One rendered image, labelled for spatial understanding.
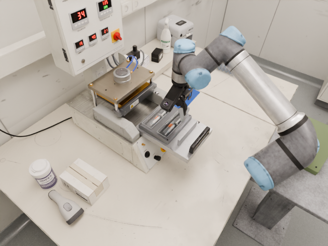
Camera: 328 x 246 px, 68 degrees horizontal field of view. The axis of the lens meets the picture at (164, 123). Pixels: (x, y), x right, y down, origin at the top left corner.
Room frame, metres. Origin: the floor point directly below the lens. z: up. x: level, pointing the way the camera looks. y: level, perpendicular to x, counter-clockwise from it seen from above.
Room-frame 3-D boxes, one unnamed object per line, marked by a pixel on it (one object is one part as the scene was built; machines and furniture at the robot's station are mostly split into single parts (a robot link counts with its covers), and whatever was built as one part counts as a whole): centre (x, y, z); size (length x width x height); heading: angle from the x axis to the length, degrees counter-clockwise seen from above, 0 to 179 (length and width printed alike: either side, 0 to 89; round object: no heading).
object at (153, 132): (0.77, -0.01, 0.98); 0.20 x 0.17 x 0.03; 147
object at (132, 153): (0.93, 0.19, 0.84); 0.53 x 0.37 x 0.17; 57
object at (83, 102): (0.94, 0.24, 0.93); 0.46 x 0.35 x 0.01; 57
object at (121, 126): (0.76, 0.23, 0.96); 0.25 x 0.05 x 0.07; 57
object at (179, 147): (0.75, -0.05, 0.97); 0.30 x 0.22 x 0.08; 57
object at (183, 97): (0.77, -0.06, 1.18); 0.09 x 0.08 x 0.12; 147
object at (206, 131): (0.67, -0.16, 0.99); 0.15 x 0.02 x 0.04; 147
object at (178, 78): (0.77, -0.05, 1.26); 0.08 x 0.08 x 0.05
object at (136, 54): (1.17, 0.19, 1.05); 0.15 x 0.05 x 0.15; 147
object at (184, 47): (0.76, -0.06, 1.34); 0.09 x 0.08 x 0.11; 21
